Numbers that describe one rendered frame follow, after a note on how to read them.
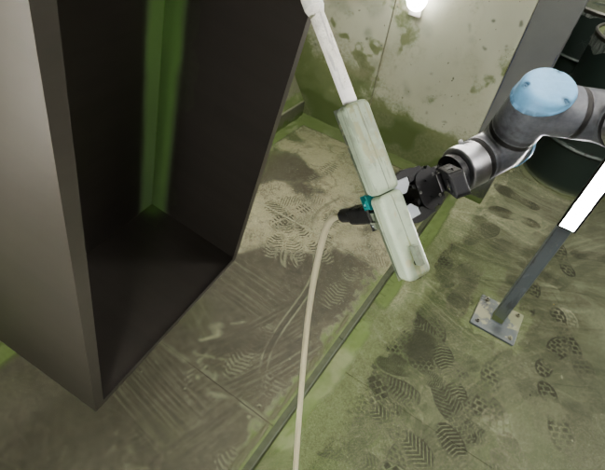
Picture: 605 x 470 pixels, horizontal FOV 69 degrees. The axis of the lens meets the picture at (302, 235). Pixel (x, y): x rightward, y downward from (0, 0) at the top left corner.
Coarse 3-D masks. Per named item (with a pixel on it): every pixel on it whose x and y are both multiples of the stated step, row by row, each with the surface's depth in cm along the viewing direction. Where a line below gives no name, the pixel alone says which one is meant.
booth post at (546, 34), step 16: (544, 0) 193; (560, 0) 190; (576, 0) 187; (544, 16) 196; (560, 16) 193; (576, 16) 190; (528, 32) 202; (544, 32) 199; (560, 32) 196; (528, 48) 206; (544, 48) 202; (560, 48) 199; (512, 64) 213; (528, 64) 210; (544, 64) 206; (512, 80) 217; (496, 96) 225; (496, 112) 229; (480, 192) 258
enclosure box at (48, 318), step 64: (0, 0) 35; (64, 0) 78; (128, 0) 90; (192, 0) 96; (256, 0) 89; (0, 64) 40; (64, 64) 85; (128, 64) 101; (192, 64) 107; (256, 64) 98; (0, 128) 47; (64, 128) 45; (128, 128) 115; (192, 128) 120; (256, 128) 109; (0, 192) 57; (64, 192) 50; (128, 192) 133; (192, 192) 137; (0, 256) 72; (64, 256) 60; (128, 256) 136; (192, 256) 143; (0, 320) 98; (64, 320) 76; (128, 320) 124; (64, 384) 106
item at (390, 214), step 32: (320, 0) 68; (320, 32) 68; (352, 96) 70; (352, 128) 69; (352, 160) 74; (384, 160) 71; (384, 192) 72; (352, 224) 86; (384, 224) 73; (416, 256) 72
